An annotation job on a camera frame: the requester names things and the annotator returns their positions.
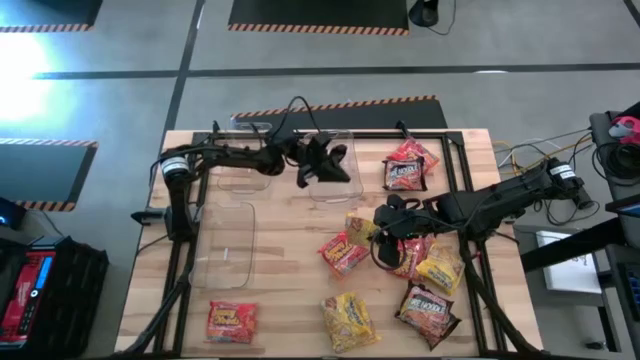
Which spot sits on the small black floor object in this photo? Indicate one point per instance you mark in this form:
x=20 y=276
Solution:
x=595 y=345

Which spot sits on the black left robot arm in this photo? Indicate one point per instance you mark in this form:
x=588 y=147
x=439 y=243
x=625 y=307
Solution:
x=240 y=157

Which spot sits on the black table-edge mount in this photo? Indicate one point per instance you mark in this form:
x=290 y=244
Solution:
x=147 y=216

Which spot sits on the black fire noodle pack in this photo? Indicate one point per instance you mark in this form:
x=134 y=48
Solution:
x=404 y=176
x=425 y=310

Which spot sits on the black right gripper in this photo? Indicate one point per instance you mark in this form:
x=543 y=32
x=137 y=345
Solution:
x=412 y=217

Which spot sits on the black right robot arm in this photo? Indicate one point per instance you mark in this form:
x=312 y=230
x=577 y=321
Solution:
x=500 y=195

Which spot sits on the black stand base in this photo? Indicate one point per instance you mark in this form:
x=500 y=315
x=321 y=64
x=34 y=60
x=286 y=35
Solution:
x=424 y=12

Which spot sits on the black plastic crate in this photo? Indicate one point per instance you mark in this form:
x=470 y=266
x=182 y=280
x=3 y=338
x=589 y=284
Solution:
x=75 y=295

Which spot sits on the pink and red object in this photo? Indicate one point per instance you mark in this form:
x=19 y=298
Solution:
x=625 y=129

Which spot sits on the red spicy noodle pack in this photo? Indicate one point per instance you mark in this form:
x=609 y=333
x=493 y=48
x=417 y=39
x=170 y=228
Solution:
x=417 y=150
x=231 y=322
x=415 y=257
x=342 y=255

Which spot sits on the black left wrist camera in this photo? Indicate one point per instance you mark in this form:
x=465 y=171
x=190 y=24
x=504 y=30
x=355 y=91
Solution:
x=321 y=140

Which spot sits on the clear plastic bin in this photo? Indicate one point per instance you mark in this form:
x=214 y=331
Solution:
x=225 y=250
x=335 y=192
x=245 y=175

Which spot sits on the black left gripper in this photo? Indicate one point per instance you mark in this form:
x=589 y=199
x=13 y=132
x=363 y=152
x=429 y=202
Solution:
x=310 y=160

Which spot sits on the black striped floor mat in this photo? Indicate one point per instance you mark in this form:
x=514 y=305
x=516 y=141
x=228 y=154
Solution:
x=40 y=172
x=50 y=12
x=320 y=15
x=375 y=117

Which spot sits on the black metal rig frame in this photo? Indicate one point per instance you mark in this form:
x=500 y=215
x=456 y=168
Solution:
x=380 y=134

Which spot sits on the black device with blue light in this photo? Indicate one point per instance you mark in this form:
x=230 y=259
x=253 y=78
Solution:
x=10 y=215

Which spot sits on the black keyboard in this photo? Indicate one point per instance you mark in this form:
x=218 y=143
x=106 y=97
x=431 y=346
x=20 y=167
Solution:
x=631 y=290

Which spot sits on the white paper sheet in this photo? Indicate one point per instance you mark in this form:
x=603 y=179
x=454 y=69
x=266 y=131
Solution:
x=570 y=272

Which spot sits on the black power brick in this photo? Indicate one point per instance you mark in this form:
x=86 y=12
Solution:
x=584 y=200

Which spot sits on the black desk beam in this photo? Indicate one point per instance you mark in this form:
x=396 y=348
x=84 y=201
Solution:
x=575 y=245

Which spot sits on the red and black device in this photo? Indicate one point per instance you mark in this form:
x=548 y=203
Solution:
x=22 y=295

